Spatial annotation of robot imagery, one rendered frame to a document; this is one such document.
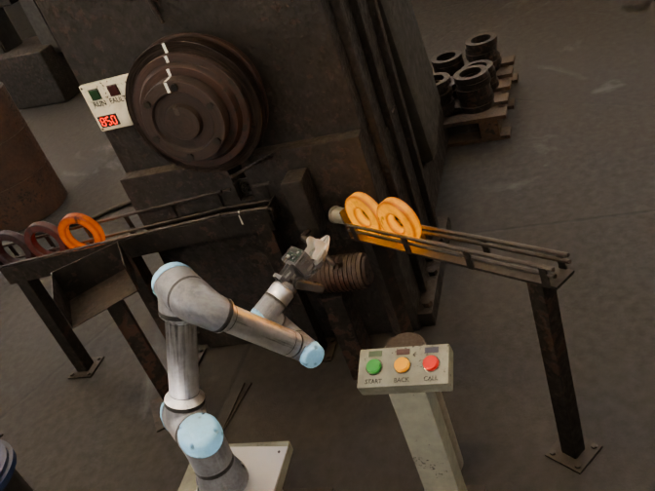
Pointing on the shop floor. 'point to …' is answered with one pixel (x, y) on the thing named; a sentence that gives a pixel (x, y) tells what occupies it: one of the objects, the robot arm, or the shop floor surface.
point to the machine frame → (274, 135)
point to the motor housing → (347, 316)
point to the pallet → (476, 89)
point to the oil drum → (23, 171)
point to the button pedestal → (419, 411)
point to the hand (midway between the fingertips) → (327, 240)
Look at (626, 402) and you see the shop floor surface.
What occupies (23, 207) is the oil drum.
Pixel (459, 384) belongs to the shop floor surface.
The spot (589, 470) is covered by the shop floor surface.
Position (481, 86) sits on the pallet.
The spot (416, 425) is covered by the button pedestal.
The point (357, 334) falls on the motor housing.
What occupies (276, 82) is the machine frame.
